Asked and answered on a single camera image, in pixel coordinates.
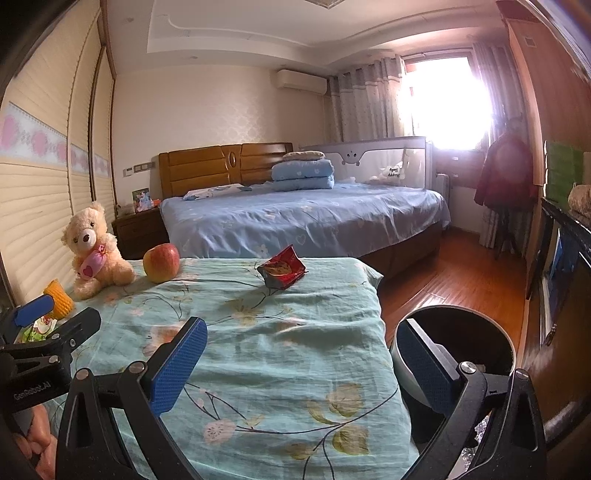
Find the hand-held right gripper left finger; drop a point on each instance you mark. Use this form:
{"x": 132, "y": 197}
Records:
{"x": 178, "y": 364}

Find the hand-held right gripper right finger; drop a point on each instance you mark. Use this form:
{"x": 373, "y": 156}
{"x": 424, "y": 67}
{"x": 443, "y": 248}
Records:
{"x": 429, "y": 364}

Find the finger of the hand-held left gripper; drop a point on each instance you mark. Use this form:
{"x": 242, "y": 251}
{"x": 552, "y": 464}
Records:
{"x": 32, "y": 309}
{"x": 78, "y": 327}

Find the round white trash bin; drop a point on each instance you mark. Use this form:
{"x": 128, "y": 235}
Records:
{"x": 480, "y": 332}

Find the person's left hand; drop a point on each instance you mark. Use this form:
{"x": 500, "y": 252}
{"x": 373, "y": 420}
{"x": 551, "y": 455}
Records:
{"x": 41, "y": 443}

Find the green white snack packet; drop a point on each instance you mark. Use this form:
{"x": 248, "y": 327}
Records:
{"x": 39, "y": 328}

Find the small orange foam fruit net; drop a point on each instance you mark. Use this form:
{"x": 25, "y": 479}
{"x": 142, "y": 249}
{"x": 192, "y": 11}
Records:
{"x": 60, "y": 297}

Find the beige teddy bear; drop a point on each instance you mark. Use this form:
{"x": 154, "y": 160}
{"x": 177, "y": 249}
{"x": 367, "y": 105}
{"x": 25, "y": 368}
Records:
{"x": 90, "y": 240}

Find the light green floral cloth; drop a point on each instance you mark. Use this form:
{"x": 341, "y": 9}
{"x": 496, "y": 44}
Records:
{"x": 277, "y": 346}

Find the red apple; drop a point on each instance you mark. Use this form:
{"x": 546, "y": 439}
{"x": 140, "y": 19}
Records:
{"x": 161, "y": 263}

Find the dark wooden nightstand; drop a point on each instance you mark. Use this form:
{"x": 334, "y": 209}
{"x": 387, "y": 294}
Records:
{"x": 138, "y": 230}

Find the cream sliding door wardrobe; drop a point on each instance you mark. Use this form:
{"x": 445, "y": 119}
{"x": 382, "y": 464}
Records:
{"x": 41, "y": 194}

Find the red snack bag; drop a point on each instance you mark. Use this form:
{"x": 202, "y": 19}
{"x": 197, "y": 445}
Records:
{"x": 281, "y": 270}

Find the dark cabinet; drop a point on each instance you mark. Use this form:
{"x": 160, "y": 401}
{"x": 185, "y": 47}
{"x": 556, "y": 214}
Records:
{"x": 563, "y": 277}

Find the blue white printed cloth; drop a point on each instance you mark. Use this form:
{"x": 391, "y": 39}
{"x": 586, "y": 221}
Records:
{"x": 212, "y": 193}

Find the white radiator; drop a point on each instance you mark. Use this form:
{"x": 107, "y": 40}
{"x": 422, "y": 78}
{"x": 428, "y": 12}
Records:
{"x": 442, "y": 185}

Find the bed with blue sheet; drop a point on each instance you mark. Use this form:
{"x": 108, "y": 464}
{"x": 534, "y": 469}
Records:
{"x": 300, "y": 217}

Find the white plush toy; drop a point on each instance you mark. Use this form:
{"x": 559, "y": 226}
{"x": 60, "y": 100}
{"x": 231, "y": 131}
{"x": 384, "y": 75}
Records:
{"x": 390, "y": 172}

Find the wooden headboard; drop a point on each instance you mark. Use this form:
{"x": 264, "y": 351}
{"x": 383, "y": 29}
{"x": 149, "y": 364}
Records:
{"x": 203, "y": 166}

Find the hanging dark red coat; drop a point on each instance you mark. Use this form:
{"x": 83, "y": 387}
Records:
{"x": 505, "y": 170}

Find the folded blue quilt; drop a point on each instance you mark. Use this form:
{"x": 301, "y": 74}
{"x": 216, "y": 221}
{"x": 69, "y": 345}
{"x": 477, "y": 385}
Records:
{"x": 302, "y": 174}

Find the small patterned pillow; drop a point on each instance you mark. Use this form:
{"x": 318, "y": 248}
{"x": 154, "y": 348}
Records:
{"x": 302, "y": 155}

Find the bright window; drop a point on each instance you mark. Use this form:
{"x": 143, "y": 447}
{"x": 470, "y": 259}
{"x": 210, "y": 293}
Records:
{"x": 448, "y": 101}

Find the grey dotted curtain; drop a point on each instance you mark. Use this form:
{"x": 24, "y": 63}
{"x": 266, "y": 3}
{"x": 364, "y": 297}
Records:
{"x": 360, "y": 101}
{"x": 485, "y": 69}

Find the white air conditioner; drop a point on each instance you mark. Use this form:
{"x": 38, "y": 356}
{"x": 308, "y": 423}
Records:
{"x": 300, "y": 82}

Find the small photo frame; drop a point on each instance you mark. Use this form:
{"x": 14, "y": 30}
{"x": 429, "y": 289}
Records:
{"x": 141, "y": 199}

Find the wall switch panel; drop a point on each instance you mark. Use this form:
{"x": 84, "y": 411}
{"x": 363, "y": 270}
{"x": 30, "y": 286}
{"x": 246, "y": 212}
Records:
{"x": 138, "y": 168}

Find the grey bed guard rail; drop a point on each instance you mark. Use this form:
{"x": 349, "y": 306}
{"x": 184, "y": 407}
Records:
{"x": 378, "y": 152}

